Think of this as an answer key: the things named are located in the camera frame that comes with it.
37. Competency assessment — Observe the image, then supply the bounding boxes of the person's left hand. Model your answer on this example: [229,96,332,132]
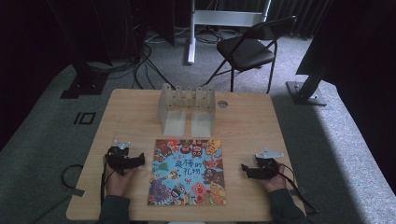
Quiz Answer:
[106,165,140,198]

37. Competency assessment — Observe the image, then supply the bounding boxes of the white metal desk frame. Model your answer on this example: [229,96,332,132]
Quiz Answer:
[186,0,273,65]

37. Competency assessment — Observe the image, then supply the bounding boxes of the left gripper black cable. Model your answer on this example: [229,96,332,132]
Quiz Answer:
[99,153,110,207]

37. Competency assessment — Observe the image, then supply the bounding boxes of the translucent plastic book rack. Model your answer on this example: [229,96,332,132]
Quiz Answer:
[157,82,218,138]

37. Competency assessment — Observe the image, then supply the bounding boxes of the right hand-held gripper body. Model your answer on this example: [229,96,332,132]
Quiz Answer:
[252,147,285,181]

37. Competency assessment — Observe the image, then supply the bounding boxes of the colourful picture book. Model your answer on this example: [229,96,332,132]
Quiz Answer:
[147,138,228,207]

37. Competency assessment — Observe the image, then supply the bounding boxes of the person's right hand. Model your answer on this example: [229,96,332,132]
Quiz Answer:
[259,162,289,193]

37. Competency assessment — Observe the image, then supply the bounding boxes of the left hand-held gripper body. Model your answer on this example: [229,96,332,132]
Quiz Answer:
[104,139,139,176]

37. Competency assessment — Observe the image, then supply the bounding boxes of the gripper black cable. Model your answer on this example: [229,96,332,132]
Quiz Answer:
[274,161,320,217]
[99,153,110,207]

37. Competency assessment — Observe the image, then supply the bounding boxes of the black folding chair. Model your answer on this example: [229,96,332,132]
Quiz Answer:
[204,15,298,94]

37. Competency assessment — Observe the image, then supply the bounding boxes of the black metal stand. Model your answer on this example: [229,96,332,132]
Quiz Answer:
[46,0,110,100]
[285,46,336,107]

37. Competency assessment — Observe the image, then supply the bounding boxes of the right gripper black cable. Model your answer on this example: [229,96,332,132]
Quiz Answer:
[274,161,320,217]

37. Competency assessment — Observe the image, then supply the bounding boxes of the black floor cable bundle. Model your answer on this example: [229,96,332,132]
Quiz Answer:
[87,29,177,91]

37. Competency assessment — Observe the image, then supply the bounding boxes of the dark curtain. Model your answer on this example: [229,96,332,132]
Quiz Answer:
[266,0,332,39]

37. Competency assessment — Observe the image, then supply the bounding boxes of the black cable loop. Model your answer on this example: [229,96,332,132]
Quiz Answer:
[31,163,85,224]

